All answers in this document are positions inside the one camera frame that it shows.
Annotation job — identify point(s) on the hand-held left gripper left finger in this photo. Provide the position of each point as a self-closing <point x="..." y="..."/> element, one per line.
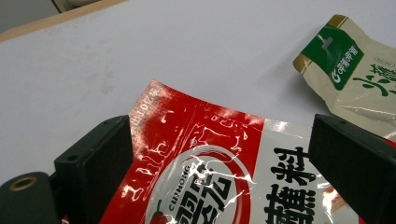
<point x="93" y="161"/>

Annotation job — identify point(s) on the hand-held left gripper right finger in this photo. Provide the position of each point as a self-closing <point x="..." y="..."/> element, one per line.
<point x="351" y="161"/>

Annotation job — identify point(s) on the beige green sauce packet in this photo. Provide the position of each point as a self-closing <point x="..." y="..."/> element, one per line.
<point x="358" y="93"/>

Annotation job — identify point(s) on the red sauce packet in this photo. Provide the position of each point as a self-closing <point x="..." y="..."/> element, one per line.
<point x="199" y="140"/>

